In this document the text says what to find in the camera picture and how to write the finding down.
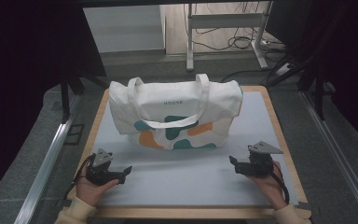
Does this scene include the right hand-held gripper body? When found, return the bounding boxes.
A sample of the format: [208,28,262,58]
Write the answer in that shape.
[241,140,284,178]

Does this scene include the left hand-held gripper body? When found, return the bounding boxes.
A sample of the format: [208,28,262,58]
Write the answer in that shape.
[85,147,121,187]

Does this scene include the white tote bag coloured blotches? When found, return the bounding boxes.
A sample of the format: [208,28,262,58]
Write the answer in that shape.
[108,73,244,151]

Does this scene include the person's left hand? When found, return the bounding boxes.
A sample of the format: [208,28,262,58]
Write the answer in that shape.
[75,173,121,207]

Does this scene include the person's right hand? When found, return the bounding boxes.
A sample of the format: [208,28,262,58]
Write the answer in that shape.
[246,161,289,211]

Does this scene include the grey table mat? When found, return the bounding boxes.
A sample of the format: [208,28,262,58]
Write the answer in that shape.
[92,91,300,208]

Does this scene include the black metal stand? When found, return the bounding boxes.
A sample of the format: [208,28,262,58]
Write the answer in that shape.
[59,73,110,124]
[266,54,337,121]

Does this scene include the white power strip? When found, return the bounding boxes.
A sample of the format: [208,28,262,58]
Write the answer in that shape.
[274,62,294,77]

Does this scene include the dark curtain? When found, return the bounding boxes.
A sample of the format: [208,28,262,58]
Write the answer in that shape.
[265,0,358,153]
[0,0,107,209]

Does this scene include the white panel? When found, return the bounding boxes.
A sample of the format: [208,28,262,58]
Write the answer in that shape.
[82,4,166,54]

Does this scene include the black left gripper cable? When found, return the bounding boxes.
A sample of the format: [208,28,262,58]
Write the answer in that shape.
[62,153,97,201]

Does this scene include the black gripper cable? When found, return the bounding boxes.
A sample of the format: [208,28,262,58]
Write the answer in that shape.
[62,153,97,201]
[270,162,291,205]

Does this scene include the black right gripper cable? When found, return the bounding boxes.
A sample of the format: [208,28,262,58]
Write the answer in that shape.
[270,162,291,205]

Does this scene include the aluminium rail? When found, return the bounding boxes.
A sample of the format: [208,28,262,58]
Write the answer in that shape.
[300,90,358,224]
[13,92,82,224]

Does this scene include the black floor cables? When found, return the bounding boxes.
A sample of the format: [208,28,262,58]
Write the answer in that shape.
[183,2,288,84]

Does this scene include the white metal desk frame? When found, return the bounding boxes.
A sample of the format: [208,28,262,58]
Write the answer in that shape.
[186,2,273,72]

